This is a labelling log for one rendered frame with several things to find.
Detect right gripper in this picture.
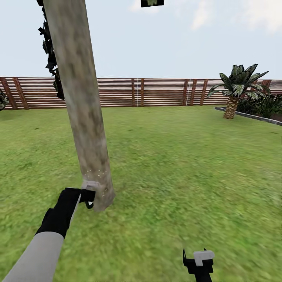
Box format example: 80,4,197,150
183,250,213,281

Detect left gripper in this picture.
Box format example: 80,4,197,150
82,189,96,202

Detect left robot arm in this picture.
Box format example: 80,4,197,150
1,180,100,282

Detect pesticide atomizer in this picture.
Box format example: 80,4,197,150
85,201,94,209

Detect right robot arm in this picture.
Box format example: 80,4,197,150
183,249,214,282

